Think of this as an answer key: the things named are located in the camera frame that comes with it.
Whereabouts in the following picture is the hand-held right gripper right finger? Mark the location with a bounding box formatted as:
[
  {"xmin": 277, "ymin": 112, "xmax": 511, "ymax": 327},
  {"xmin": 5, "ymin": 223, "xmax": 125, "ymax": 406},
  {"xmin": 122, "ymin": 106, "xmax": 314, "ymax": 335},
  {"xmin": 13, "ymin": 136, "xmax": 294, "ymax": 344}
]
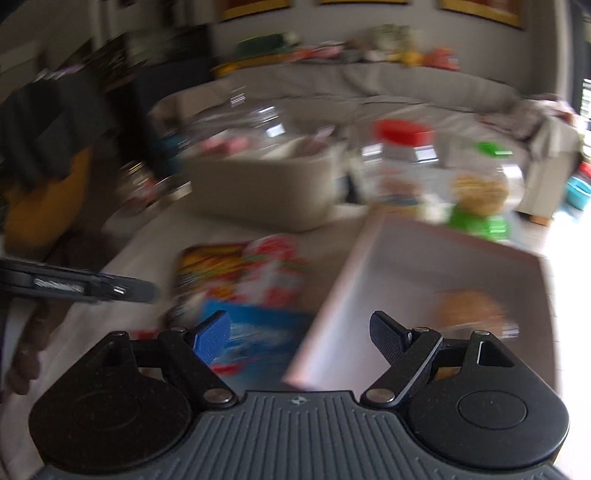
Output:
[{"xmin": 360, "ymin": 310, "xmax": 515, "ymax": 409}]

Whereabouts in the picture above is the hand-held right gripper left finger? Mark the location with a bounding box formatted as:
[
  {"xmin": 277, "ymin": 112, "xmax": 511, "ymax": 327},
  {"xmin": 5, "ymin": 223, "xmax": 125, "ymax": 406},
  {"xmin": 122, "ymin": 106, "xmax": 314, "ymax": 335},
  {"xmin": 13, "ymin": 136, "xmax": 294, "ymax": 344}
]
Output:
[{"xmin": 99, "ymin": 310, "xmax": 238, "ymax": 409}]

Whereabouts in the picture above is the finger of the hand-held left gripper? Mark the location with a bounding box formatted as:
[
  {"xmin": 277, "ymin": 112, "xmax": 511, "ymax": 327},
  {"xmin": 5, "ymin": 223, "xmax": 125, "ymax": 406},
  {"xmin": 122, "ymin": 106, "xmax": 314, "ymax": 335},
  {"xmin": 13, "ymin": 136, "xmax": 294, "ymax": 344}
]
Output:
[{"xmin": 98, "ymin": 275, "xmax": 161, "ymax": 305}]

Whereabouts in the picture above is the blue snack packet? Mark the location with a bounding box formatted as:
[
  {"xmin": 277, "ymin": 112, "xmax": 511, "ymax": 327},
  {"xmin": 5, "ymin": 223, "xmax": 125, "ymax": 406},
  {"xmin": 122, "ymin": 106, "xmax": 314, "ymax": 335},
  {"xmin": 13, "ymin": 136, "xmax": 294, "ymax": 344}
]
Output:
[{"xmin": 185, "ymin": 298, "xmax": 317, "ymax": 384}]

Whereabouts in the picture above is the round brown snack packet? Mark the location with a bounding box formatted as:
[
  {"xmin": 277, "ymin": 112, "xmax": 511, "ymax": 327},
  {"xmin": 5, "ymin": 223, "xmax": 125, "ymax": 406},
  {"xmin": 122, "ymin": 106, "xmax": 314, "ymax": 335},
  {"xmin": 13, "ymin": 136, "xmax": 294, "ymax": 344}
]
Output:
[{"xmin": 431, "ymin": 288, "xmax": 513, "ymax": 342}]

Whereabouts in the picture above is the person's left hand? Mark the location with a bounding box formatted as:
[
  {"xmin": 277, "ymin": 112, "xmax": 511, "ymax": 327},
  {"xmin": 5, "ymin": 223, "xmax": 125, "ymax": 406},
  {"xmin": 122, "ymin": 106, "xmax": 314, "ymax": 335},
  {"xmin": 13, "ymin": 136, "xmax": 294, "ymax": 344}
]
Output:
[{"xmin": 4, "ymin": 299, "xmax": 52, "ymax": 396}]

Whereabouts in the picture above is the red and yellow snack packet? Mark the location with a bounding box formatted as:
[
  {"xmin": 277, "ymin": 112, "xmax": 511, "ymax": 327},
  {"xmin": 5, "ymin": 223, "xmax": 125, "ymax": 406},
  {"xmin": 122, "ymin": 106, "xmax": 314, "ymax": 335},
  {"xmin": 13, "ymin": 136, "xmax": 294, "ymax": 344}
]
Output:
[{"xmin": 168, "ymin": 242, "xmax": 250, "ymax": 324}]

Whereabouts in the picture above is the yellow cushion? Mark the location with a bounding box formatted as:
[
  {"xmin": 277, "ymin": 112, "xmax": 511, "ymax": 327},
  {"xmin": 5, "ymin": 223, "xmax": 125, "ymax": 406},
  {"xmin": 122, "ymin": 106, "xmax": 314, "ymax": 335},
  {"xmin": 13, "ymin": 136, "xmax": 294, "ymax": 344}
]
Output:
[{"xmin": 4, "ymin": 148, "xmax": 93, "ymax": 250}]

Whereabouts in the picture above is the red and white snack packet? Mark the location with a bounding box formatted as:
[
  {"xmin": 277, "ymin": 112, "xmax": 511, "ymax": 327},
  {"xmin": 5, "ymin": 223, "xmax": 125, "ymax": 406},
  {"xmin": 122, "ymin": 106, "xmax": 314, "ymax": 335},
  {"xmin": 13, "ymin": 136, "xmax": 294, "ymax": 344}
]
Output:
[{"xmin": 235, "ymin": 233, "xmax": 308, "ymax": 308}]

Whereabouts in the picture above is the blue cup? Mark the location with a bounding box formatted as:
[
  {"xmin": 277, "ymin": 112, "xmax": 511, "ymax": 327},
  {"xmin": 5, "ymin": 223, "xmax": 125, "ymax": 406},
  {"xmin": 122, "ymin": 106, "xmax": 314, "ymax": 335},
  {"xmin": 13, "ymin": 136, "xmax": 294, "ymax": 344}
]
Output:
[{"xmin": 157, "ymin": 131, "xmax": 185, "ymax": 160}]

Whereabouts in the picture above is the beige plastic basket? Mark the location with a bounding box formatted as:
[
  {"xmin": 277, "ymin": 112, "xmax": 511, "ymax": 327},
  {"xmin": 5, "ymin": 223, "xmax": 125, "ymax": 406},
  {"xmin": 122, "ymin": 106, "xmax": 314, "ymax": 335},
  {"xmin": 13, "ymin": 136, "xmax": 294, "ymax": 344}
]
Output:
[{"xmin": 182, "ymin": 136, "xmax": 347, "ymax": 232}]

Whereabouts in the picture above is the dark cloth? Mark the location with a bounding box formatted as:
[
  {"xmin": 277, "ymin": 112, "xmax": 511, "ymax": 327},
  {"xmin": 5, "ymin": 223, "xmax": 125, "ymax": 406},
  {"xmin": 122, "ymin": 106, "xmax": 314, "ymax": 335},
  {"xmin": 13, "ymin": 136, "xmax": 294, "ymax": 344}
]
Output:
[{"xmin": 0, "ymin": 69, "xmax": 116, "ymax": 185}]

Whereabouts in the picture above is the green-lid round snack jar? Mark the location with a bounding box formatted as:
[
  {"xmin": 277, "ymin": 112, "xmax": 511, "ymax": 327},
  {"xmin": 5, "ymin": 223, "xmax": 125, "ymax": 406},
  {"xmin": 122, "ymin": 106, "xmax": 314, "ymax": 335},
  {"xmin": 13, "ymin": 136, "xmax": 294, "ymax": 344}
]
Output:
[{"xmin": 445, "ymin": 141, "xmax": 525, "ymax": 243}]

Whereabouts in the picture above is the red-lid clear plastic jar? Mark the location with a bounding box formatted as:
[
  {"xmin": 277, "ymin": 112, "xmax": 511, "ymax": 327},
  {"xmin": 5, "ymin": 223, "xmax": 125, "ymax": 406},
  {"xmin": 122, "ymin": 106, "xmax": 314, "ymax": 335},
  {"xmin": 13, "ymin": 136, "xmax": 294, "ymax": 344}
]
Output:
[{"xmin": 355, "ymin": 119, "xmax": 444, "ymax": 217}]

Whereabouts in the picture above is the clear glass dome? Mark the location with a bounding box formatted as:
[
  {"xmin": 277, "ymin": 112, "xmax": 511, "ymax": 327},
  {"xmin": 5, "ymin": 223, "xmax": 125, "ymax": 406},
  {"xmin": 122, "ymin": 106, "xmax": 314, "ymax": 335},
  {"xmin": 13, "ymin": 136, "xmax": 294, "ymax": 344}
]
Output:
[{"xmin": 222, "ymin": 88, "xmax": 296, "ymax": 153}]

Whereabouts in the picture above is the blue plastic basket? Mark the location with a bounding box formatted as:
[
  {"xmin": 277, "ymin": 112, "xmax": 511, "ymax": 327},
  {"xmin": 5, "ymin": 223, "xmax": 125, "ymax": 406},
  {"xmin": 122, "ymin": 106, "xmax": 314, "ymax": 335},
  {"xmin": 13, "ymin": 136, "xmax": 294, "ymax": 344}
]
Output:
[{"xmin": 566, "ymin": 175, "xmax": 591, "ymax": 210}]

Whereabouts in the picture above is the grey sofa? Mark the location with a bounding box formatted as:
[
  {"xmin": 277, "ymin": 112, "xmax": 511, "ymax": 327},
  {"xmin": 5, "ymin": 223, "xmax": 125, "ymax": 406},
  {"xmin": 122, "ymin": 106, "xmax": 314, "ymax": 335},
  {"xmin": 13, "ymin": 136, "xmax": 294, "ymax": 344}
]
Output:
[{"xmin": 152, "ymin": 62, "xmax": 583, "ymax": 217}]

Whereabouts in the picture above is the grey crumpled blanket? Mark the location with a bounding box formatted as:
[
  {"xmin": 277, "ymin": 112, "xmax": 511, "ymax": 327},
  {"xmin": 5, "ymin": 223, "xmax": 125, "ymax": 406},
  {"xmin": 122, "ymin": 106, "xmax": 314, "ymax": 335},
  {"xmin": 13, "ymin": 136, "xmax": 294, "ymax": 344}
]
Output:
[{"xmin": 480, "ymin": 95, "xmax": 583, "ymax": 148}]

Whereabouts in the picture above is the row of plush toys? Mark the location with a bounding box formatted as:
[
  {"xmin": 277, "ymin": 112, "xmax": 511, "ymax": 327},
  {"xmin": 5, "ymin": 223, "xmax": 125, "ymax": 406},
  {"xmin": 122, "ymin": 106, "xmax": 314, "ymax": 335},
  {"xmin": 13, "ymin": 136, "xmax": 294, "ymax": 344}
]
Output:
[{"xmin": 215, "ymin": 25, "xmax": 462, "ymax": 77}]

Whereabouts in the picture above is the framed wall picture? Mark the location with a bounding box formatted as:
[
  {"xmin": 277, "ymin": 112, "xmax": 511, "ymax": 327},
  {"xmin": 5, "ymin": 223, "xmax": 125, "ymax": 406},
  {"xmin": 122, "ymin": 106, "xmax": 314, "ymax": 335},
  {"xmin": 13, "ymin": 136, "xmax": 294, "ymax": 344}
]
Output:
[
  {"xmin": 316, "ymin": 0, "xmax": 411, "ymax": 6},
  {"xmin": 217, "ymin": 0, "xmax": 294, "ymax": 21},
  {"xmin": 438, "ymin": 0, "xmax": 525, "ymax": 31}
]

